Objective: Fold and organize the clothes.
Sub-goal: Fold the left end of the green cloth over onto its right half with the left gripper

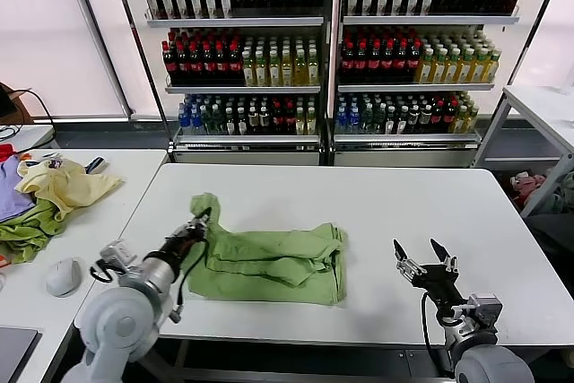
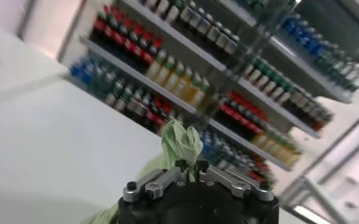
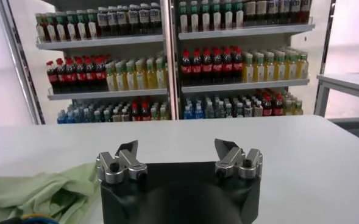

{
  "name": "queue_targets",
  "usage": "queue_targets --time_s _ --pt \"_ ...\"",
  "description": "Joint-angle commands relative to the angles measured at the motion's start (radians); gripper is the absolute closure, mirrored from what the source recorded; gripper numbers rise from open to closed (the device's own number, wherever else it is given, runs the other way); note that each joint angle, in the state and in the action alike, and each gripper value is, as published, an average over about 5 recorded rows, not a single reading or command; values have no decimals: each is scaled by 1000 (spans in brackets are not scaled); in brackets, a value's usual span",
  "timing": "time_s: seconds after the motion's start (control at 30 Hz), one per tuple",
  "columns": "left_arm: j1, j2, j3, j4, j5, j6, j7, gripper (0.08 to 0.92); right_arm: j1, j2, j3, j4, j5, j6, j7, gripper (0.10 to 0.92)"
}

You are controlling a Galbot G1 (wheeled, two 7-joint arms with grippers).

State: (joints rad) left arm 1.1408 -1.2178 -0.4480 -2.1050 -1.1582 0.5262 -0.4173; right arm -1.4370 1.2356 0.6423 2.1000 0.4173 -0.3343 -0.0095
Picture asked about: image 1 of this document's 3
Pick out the white computer mouse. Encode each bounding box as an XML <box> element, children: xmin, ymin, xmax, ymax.
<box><xmin>44</xmin><ymin>257</ymin><xmax>84</xmax><ymax>298</ymax></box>

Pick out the light green t-shirt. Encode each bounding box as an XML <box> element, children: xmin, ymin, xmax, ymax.
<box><xmin>186</xmin><ymin>193</ymin><xmax>350</xmax><ymax>308</ymax></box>

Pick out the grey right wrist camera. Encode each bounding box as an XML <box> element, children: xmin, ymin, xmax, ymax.
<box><xmin>465</xmin><ymin>293</ymin><xmax>501</xmax><ymax>326</ymax></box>

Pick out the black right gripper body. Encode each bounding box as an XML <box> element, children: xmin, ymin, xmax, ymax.
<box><xmin>411</xmin><ymin>265</ymin><xmax>468</xmax><ymax>310</ymax></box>

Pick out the grey clothes heap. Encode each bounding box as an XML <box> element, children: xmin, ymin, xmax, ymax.
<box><xmin>544</xmin><ymin>170</ymin><xmax>574</xmax><ymax>213</ymax></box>

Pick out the white frame table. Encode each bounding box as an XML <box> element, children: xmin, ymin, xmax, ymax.
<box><xmin>473</xmin><ymin>84</ymin><xmax>574</xmax><ymax>218</ymax></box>

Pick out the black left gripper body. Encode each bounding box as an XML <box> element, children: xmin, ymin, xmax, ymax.
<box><xmin>160</xmin><ymin>221</ymin><xmax>209</xmax><ymax>259</ymax></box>

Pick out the grey laptop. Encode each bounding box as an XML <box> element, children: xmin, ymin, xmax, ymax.
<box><xmin>0</xmin><ymin>326</ymin><xmax>40</xmax><ymax>383</ymax></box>

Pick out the brown cardboard box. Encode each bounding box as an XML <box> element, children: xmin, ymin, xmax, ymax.
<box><xmin>0</xmin><ymin>82</ymin><xmax>36</xmax><ymax>125</ymax></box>

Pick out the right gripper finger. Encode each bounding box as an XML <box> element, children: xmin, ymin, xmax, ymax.
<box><xmin>392</xmin><ymin>239</ymin><xmax>427</xmax><ymax>283</ymax></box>
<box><xmin>429</xmin><ymin>238</ymin><xmax>459</xmax><ymax>274</ymax></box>

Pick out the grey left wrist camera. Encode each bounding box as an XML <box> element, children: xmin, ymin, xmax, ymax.
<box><xmin>99</xmin><ymin>240</ymin><xmax>138</xmax><ymax>274</ymax></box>

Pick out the purple shirt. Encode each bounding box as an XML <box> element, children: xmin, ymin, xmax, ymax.
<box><xmin>0</xmin><ymin>154</ymin><xmax>37</xmax><ymax>222</ymax></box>

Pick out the black left camera cable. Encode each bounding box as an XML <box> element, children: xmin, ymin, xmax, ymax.
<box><xmin>89</xmin><ymin>260</ymin><xmax>113</xmax><ymax>283</ymax></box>

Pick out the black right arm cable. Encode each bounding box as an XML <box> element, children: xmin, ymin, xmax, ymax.
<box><xmin>420</xmin><ymin>292</ymin><xmax>449</xmax><ymax>360</ymax></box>

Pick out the blue white striped item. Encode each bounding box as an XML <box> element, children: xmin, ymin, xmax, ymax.
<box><xmin>83</xmin><ymin>156</ymin><xmax>109</xmax><ymax>176</ymax></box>

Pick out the pale yellow shirt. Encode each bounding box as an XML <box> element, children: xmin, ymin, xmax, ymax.
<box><xmin>13</xmin><ymin>159</ymin><xmax>125</xmax><ymax>222</ymax></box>

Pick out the pink cloth heap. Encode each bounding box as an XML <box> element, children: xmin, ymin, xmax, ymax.
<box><xmin>510</xmin><ymin>170</ymin><xmax>546</xmax><ymax>200</ymax></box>

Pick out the crumpled green garment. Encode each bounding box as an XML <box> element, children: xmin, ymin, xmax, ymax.
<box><xmin>0</xmin><ymin>198</ymin><xmax>68</xmax><ymax>265</ymax></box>

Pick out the small printed paper tag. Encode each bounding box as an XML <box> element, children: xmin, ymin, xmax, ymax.
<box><xmin>42</xmin><ymin>152</ymin><xmax>66</xmax><ymax>171</ymax></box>

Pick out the yellow juice bottle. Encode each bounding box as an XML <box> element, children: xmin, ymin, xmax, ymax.
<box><xmin>432</xmin><ymin>48</ymin><xmax>447</xmax><ymax>85</ymax></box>
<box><xmin>254</xmin><ymin>49</ymin><xmax>268</xmax><ymax>87</ymax></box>
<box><xmin>280</xmin><ymin>49</ymin><xmax>294</xmax><ymax>87</ymax></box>
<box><xmin>473</xmin><ymin>48</ymin><xmax>487</xmax><ymax>85</ymax></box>
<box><xmin>292</xmin><ymin>49</ymin><xmax>307</xmax><ymax>87</ymax></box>
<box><xmin>241</xmin><ymin>49</ymin><xmax>256</xmax><ymax>87</ymax></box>
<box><xmin>266</xmin><ymin>49</ymin><xmax>281</xmax><ymax>87</ymax></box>
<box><xmin>485</xmin><ymin>48</ymin><xmax>501</xmax><ymax>85</ymax></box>
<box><xmin>445</xmin><ymin>48</ymin><xmax>460</xmax><ymax>85</ymax></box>
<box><xmin>458</xmin><ymin>48</ymin><xmax>474</xmax><ymax>85</ymax></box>
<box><xmin>306</xmin><ymin>49</ymin><xmax>320</xmax><ymax>87</ymax></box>
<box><xmin>417</xmin><ymin>48</ymin><xmax>433</xmax><ymax>85</ymax></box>

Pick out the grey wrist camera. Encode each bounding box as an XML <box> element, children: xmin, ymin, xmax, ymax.
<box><xmin>99</xmin><ymin>240</ymin><xmax>138</xmax><ymax>274</ymax></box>
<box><xmin>465</xmin><ymin>293</ymin><xmax>501</xmax><ymax>326</ymax></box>

